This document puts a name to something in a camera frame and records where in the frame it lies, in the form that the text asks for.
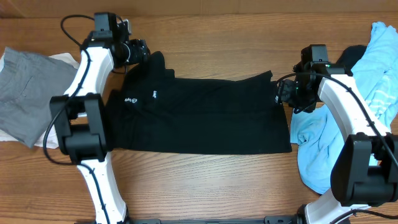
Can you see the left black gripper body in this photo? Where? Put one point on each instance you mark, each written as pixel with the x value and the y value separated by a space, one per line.
pixel 134 53

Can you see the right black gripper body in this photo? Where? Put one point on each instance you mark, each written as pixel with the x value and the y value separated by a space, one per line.
pixel 282 93

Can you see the black t-shirt with white logo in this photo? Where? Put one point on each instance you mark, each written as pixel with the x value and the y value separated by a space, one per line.
pixel 156 111

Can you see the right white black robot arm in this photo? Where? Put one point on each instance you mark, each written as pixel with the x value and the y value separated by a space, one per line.
pixel 365 173

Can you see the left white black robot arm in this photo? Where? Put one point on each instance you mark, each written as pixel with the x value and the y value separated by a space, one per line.
pixel 79 118

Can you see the light blue t-shirt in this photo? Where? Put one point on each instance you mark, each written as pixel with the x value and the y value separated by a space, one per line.
pixel 321 134

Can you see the dark navy garment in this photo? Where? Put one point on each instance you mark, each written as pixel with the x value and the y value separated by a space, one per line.
pixel 351 55

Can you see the grey folded shorts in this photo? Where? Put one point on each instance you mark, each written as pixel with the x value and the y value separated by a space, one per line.
pixel 28 81

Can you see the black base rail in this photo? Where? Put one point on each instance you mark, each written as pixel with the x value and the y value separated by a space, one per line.
pixel 214 221

